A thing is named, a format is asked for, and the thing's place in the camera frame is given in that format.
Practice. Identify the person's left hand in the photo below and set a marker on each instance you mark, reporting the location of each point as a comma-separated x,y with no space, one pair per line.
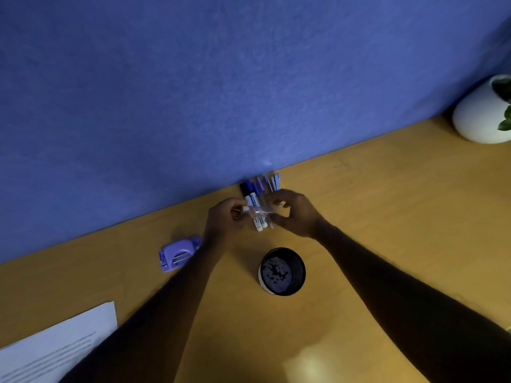
220,224

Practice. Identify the person's right hand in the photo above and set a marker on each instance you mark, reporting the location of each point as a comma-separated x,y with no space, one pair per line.
301,219

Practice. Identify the person's right thumb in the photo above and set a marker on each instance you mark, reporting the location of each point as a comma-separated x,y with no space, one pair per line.
282,220

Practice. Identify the person's left thumb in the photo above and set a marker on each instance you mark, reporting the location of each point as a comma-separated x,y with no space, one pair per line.
240,213

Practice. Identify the clear plastic zip bag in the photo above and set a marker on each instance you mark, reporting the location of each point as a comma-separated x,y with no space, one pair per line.
261,213

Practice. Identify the person's left forearm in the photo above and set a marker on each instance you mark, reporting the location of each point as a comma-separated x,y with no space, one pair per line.
159,315

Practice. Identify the person's right forearm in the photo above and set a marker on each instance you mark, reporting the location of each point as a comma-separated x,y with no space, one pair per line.
399,299

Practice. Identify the bundle of markers and pens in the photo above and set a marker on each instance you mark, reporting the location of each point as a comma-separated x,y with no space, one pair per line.
255,191

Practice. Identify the black round pen cup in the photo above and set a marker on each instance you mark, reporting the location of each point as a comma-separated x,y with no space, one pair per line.
282,272

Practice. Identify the purple hole punch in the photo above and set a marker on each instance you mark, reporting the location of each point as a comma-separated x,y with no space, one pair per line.
177,255

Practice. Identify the white round plant pot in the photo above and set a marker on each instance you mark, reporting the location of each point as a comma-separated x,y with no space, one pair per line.
477,113

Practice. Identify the white printed paper sheet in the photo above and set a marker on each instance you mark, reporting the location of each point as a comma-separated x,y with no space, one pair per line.
52,347

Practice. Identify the green leafy plant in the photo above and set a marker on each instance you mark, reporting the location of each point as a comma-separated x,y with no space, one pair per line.
505,95

